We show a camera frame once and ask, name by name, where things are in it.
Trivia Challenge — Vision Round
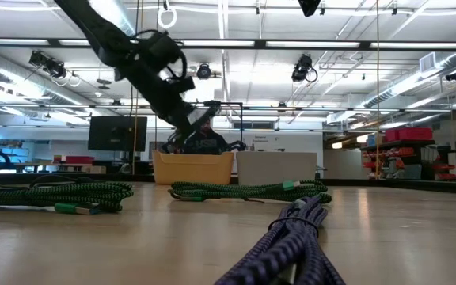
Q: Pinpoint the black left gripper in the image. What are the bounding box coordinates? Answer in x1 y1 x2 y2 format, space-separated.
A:
154 98 219 154

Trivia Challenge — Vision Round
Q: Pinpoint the green braided cable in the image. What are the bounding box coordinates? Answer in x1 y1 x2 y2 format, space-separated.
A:
0 180 135 216
167 180 333 205

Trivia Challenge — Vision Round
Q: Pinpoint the purple braided cable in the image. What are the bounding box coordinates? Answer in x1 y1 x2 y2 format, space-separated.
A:
214 196 346 285

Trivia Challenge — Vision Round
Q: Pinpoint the person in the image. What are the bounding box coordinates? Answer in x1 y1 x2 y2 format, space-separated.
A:
182 118 231 155

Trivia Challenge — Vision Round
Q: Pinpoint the yellow plastic bin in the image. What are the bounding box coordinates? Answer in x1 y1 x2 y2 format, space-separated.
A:
151 150 236 185

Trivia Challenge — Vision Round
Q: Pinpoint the black monitor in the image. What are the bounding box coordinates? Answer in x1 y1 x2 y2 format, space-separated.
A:
87 116 149 152

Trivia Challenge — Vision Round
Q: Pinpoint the grey plastic bin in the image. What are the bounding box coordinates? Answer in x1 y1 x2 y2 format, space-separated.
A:
235 151 318 186

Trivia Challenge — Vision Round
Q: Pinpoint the wooden background table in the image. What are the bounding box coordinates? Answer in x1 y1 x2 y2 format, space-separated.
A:
21 161 107 174

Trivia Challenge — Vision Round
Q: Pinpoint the red box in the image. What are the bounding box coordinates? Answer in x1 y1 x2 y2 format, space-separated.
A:
64 155 95 165

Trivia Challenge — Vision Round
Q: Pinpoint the black overhead beam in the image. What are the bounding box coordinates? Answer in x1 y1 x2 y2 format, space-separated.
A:
0 37 456 51

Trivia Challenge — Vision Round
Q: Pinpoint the storage shelf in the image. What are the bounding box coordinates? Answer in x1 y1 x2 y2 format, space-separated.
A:
360 126 456 181

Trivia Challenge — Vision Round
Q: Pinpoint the red storage bin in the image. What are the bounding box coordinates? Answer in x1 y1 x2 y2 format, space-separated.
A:
384 127 434 143

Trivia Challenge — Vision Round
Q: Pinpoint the black metal stand frame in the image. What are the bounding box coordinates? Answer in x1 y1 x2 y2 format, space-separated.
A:
179 100 245 154

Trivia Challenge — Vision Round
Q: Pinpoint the yellow hanging cord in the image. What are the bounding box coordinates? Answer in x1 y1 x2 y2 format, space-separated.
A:
131 0 145 175

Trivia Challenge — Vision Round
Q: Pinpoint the white hanging ring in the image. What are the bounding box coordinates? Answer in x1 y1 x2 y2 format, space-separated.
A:
158 0 178 30

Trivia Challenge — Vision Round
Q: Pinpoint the black table frame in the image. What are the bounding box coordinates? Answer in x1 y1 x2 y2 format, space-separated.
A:
0 169 456 196

